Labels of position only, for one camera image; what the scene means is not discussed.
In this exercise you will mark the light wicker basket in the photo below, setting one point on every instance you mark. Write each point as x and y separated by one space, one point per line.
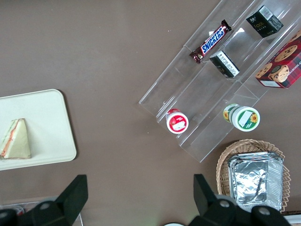
222 164

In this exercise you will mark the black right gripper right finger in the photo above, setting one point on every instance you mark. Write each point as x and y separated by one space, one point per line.
211 209

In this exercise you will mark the green lid cup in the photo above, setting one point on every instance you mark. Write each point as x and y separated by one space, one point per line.
245 118

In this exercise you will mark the clear acrylic stepped display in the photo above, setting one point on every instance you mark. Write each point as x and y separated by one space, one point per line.
188 89

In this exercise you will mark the red cookie box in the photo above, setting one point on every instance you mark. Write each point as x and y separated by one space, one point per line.
282 66

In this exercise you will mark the stack of foil trays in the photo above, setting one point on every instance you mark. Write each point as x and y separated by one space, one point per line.
251 181

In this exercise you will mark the Snickers bar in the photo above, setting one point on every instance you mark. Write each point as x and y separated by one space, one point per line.
210 42

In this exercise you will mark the triangular sandwich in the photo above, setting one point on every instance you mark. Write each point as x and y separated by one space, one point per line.
17 141

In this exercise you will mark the beige plastic tray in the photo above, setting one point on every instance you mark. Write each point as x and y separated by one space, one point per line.
49 117

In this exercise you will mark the small black box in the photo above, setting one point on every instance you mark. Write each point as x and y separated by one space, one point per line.
264 21
224 64

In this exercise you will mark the red lid cup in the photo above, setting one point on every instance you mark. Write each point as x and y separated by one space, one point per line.
177 122

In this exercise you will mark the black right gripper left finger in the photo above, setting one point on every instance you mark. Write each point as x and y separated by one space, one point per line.
63 202

